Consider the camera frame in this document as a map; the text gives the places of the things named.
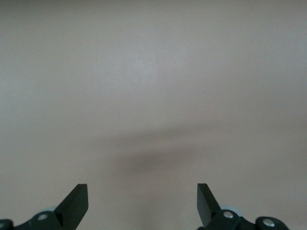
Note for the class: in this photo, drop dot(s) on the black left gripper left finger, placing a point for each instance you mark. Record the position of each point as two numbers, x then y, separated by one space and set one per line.
72 210

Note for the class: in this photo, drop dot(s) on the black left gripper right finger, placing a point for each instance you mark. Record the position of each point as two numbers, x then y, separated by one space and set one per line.
208 210

